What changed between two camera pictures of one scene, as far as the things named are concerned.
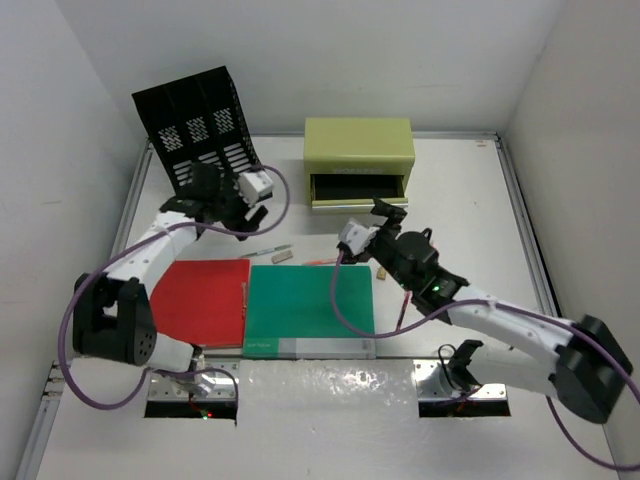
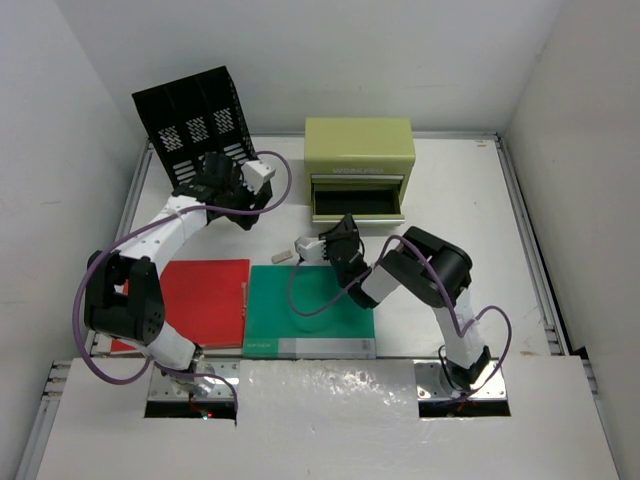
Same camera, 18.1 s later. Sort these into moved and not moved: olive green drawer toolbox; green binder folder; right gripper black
Moved: right gripper black
Not moved: green binder folder; olive green drawer toolbox
